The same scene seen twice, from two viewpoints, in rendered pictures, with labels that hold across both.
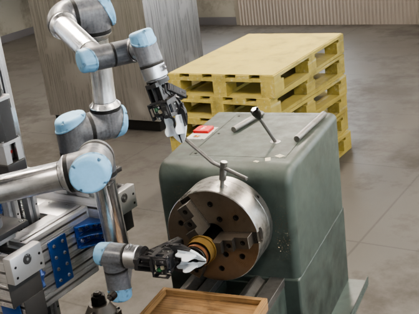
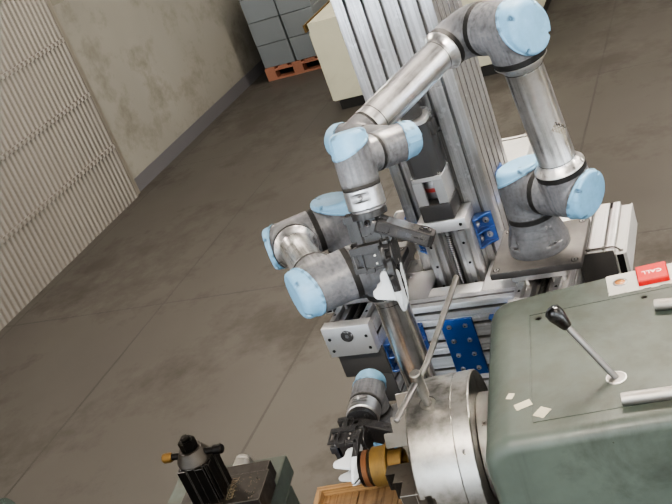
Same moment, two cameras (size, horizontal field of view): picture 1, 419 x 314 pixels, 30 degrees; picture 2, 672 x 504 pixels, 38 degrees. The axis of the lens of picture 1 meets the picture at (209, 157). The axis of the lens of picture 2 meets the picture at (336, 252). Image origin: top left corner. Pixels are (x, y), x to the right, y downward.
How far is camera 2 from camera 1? 2.55 m
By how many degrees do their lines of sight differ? 76
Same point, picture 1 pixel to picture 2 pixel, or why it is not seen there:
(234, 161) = (509, 372)
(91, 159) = (290, 280)
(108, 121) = (546, 194)
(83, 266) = not seen: hidden behind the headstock
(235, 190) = (431, 422)
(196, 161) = (505, 334)
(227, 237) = (403, 475)
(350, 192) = not seen: outside the picture
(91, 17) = (483, 42)
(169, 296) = not seen: hidden behind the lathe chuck
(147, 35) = (334, 147)
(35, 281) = (378, 361)
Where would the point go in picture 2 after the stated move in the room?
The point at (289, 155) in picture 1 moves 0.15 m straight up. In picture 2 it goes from (546, 423) to (524, 351)
